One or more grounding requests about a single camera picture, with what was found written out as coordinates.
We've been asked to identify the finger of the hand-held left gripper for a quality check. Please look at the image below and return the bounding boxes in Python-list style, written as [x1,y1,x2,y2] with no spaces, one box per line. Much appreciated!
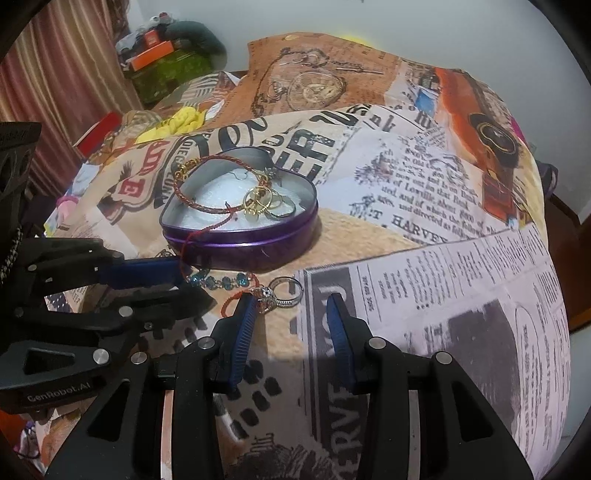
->
[16,237,191,295]
[4,287,216,393]

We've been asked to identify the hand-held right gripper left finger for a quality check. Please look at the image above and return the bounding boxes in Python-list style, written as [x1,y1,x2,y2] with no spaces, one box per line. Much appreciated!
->
[46,293,259,480]

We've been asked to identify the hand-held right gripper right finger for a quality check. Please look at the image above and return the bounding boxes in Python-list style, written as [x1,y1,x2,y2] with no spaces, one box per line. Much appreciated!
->
[325,295,533,480]

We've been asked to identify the silver gem ring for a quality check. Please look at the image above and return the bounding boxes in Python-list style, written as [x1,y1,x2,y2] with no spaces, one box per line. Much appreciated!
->
[252,276,305,315]

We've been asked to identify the blue bead bracelet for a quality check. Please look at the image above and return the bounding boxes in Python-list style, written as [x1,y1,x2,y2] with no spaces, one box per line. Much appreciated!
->
[185,271,260,319]

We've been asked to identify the purple heart-shaped tin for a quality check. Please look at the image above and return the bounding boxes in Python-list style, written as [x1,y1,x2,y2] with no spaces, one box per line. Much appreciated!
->
[159,148,319,271]

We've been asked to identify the red braided bracelet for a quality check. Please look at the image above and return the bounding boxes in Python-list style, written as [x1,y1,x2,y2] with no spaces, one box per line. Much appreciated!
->
[172,154,274,278]

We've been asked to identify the plain silver ring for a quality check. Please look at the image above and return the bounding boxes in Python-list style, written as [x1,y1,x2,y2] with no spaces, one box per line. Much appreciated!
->
[268,195,297,219]

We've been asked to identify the gold rings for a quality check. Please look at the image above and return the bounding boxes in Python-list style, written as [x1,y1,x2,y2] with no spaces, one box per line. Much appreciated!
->
[244,186,279,219]

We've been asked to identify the pink cloth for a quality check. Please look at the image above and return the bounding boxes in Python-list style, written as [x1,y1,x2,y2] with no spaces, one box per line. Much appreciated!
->
[57,195,89,219]

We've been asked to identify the red box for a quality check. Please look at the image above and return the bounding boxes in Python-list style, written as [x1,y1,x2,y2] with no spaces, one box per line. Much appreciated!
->
[75,111,124,158]

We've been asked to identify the newspaper printed blanket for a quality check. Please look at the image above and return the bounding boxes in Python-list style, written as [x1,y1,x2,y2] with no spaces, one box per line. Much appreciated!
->
[44,32,573,480]

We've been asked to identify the yellow cloth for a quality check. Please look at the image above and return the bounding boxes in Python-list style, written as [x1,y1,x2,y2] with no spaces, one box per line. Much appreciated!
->
[135,106,209,145]

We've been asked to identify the cluttered green side table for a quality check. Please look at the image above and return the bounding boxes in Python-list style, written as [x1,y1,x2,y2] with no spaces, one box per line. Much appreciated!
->
[130,48,219,105]

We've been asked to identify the striped red curtain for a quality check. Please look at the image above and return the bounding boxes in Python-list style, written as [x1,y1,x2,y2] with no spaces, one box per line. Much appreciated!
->
[0,0,145,197]

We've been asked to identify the long orange box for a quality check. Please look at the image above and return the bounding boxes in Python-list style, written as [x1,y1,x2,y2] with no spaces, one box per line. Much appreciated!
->
[126,41,177,71]

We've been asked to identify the wooden furniture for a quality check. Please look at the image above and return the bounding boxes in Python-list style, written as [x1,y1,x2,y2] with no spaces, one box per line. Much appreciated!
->
[549,194,583,334]

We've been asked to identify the dark bag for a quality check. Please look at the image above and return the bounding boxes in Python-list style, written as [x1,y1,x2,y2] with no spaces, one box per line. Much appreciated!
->
[536,161,560,200]

